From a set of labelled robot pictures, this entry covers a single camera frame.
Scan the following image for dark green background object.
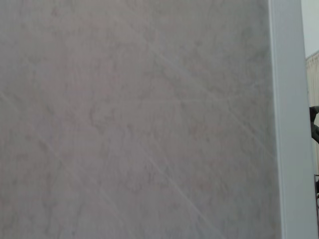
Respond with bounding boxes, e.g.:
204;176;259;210
309;105;319;144

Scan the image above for beige corrugated panel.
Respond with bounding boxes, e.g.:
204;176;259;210
305;49;319;108

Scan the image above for white vertical partition post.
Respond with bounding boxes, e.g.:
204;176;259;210
268;0;319;239

